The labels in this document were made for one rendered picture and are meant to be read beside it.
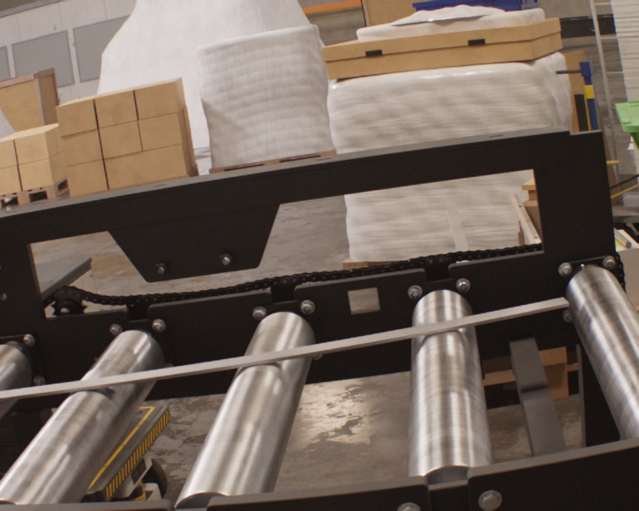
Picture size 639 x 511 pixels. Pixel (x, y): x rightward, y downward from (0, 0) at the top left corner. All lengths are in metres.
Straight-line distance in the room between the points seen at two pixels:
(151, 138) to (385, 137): 5.02
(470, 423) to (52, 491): 0.58
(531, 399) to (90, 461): 0.72
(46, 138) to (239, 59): 2.70
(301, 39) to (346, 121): 4.61
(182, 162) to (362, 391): 6.22
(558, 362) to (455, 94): 1.89
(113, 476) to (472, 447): 1.79
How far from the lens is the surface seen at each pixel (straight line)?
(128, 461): 3.11
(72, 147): 10.37
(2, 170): 12.01
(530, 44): 5.20
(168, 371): 1.79
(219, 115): 10.25
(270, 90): 10.12
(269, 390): 1.66
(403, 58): 5.40
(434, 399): 1.49
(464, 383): 1.55
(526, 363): 1.96
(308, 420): 4.04
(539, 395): 1.80
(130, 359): 1.96
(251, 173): 2.05
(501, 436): 3.61
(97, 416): 1.72
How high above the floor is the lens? 1.45
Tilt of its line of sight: 12 degrees down
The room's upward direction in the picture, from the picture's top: 10 degrees counter-clockwise
